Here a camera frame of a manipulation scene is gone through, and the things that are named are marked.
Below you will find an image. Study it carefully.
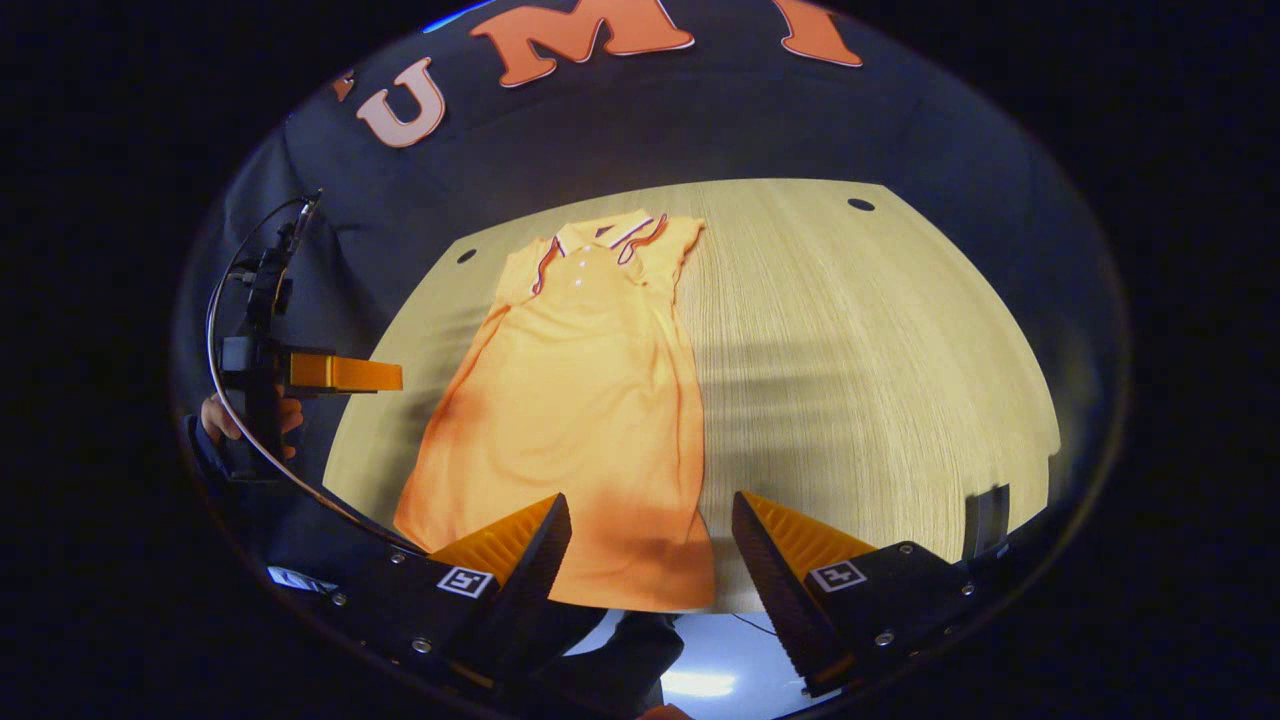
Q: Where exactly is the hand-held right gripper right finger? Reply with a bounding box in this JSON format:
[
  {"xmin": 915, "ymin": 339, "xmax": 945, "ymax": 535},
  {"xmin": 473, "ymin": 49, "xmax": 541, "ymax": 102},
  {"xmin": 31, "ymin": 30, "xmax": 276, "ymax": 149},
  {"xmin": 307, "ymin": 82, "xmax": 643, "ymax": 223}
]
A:
[{"xmin": 731, "ymin": 489, "xmax": 991, "ymax": 699}]

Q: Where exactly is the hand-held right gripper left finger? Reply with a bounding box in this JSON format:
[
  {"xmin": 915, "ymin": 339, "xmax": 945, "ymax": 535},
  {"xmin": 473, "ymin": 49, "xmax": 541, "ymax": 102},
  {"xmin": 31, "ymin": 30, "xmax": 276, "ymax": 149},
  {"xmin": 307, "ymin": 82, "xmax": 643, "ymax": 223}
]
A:
[{"xmin": 325, "ymin": 492, "xmax": 574, "ymax": 691}]

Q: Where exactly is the orange polo T-shirt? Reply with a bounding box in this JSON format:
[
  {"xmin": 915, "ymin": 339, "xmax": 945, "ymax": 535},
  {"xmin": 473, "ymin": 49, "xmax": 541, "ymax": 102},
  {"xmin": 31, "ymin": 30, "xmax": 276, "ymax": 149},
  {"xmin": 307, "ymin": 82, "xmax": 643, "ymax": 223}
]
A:
[{"xmin": 393, "ymin": 208, "xmax": 717, "ymax": 613}]

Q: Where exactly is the person's leg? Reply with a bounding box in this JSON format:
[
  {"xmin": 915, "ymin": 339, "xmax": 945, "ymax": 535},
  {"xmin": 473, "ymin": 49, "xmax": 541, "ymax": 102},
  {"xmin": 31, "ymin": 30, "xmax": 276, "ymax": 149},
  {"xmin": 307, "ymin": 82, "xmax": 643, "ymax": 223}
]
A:
[{"xmin": 540, "ymin": 606, "xmax": 687, "ymax": 717}]

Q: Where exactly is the thin gripper cable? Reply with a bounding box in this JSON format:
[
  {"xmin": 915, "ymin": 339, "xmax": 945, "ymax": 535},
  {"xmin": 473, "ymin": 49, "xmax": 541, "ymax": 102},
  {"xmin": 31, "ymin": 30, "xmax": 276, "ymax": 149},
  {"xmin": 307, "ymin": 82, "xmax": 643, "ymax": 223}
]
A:
[{"xmin": 205, "ymin": 195, "xmax": 426, "ymax": 554}]

